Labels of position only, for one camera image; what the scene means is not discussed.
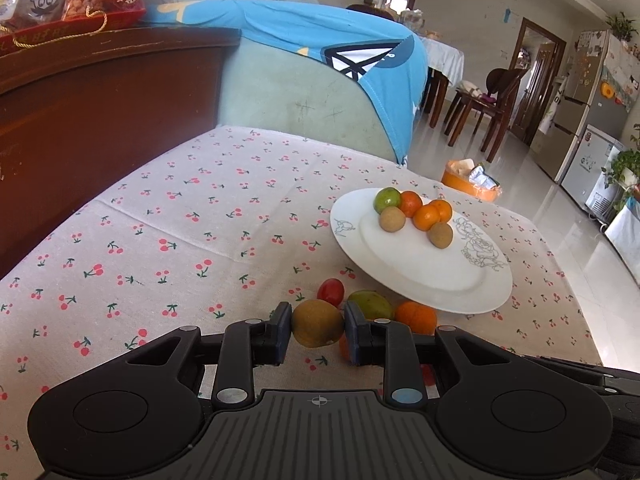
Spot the pale green sofa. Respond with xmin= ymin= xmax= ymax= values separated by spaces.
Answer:
xmin=160 ymin=0 xmax=426 ymax=167

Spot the cushion on chair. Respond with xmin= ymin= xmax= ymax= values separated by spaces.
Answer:
xmin=457 ymin=80 xmax=502 ymax=107

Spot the brown wooden cabinet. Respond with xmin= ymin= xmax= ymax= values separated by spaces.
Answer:
xmin=0 ymin=25 xmax=242 ymax=281

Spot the silver refrigerator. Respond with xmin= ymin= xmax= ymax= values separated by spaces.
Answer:
xmin=537 ymin=30 xmax=640 ymax=184

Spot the red gift box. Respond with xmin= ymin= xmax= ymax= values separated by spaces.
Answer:
xmin=0 ymin=0 xmax=149 ymax=57

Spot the green potted plant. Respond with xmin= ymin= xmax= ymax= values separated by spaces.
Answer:
xmin=602 ymin=125 xmax=640 ymax=192
xmin=605 ymin=12 xmax=640 ymax=44

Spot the brown wooden door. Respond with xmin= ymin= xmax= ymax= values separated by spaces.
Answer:
xmin=510 ymin=17 xmax=569 ymax=147

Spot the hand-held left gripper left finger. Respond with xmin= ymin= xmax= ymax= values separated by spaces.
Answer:
xmin=122 ymin=302 xmax=293 ymax=411

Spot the brown kiwi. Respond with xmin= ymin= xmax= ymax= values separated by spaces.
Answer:
xmin=291 ymin=299 xmax=346 ymax=348
xmin=427 ymin=222 xmax=454 ymax=250
xmin=379 ymin=207 xmax=406 ymax=234

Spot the dark wooden chair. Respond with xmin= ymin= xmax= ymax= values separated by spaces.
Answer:
xmin=444 ymin=67 xmax=531 ymax=162

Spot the blue cloth covered sofa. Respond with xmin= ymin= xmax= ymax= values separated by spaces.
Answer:
xmin=140 ymin=0 xmax=429 ymax=167

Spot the red cherry tomato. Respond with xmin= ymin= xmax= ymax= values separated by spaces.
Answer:
xmin=317 ymin=279 xmax=346 ymax=307

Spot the green mandarin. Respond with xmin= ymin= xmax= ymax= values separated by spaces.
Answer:
xmin=374 ymin=187 xmax=402 ymax=213

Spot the cherry print tablecloth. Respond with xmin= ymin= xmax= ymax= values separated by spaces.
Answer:
xmin=0 ymin=125 xmax=603 ymax=461

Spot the orange mandarin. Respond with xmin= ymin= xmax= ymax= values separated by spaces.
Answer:
xmin=413 ymin=205 xmax=442 ymax=232
xmin=429 ymin=199 xmax=454 ymax=224
xmin=398 ymin=190 xmax=425 ymax=218
xmin=395 ymin=301 xmax=438 ymax=336

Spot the white chest freezer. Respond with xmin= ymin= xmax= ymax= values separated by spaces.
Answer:
xmin=560 ymin=125 xmax=629 ymax=212

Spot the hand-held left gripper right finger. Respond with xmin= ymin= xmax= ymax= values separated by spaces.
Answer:
xmin=345 ymin=302 xmax=523 ymax=407

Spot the white plate with grey drawing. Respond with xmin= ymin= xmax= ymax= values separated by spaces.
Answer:
xmin=330 ymin=188 xmax=514 ymax=315

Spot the greenish kiwi with red blush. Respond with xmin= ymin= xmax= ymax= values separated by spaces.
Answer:
xmin=347 ymin=290 xmax=395 ymax=322

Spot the dining table with white cloth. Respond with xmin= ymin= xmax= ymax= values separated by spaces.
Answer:
xmin=400 ymin=10 xmax=466 ymax=129

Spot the orange basket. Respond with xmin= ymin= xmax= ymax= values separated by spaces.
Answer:
xmin=441 ymin=158 xmax=502 ymax=202

